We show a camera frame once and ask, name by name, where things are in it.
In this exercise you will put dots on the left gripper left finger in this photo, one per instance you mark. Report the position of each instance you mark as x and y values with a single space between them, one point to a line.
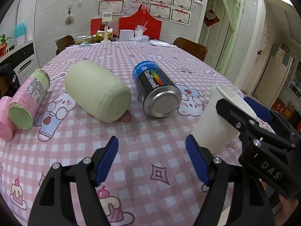
53 203

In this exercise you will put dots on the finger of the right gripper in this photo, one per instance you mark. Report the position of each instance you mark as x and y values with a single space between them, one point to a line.
262 112

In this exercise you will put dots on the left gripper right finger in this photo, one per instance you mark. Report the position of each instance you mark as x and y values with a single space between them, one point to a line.
249 202

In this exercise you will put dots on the white paper cup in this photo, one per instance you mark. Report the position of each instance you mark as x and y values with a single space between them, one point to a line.
212 131

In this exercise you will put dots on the pink plastic cup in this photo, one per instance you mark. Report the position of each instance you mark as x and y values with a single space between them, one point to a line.
7 126

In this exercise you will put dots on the plastic drink cup with straw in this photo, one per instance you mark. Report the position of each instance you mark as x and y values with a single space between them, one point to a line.
140 29

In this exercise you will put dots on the green clear tape roll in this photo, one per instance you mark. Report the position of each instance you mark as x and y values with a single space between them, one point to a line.
212 91

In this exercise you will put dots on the brown wooden chair right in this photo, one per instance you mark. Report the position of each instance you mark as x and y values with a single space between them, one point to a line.
193 48

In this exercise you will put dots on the brown wooden chair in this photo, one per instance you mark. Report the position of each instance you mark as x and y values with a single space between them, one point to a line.
64 42
193 48

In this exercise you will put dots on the pink green labelled can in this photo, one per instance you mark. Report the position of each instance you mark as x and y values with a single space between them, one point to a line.
26 101

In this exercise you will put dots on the black blue metal can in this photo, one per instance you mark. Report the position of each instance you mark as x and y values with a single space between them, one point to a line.
156 92

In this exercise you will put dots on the pink checkered tablecloth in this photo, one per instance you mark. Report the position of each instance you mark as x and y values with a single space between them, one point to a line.
152 180

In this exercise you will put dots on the green lace door curtain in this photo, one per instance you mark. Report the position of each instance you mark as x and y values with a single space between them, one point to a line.
234 12

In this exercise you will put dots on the pale green towel roll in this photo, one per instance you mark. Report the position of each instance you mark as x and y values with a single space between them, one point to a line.
97 90

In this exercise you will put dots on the red gift bag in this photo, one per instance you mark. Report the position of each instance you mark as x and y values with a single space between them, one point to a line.
141 18

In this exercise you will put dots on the black jacket on chair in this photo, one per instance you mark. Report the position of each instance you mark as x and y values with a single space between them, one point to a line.
9 82

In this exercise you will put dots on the white square box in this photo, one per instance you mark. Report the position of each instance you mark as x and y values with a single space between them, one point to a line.
126 35

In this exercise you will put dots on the brown wooden chair left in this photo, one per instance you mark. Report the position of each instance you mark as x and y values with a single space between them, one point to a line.
64 42

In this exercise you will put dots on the potted green plant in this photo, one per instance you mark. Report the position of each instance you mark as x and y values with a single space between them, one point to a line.
3 46

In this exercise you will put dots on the turquoise white humidifier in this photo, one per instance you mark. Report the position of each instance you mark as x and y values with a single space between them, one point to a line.
20 33

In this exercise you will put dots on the white desk lamp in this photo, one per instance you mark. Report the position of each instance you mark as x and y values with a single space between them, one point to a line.
106 17

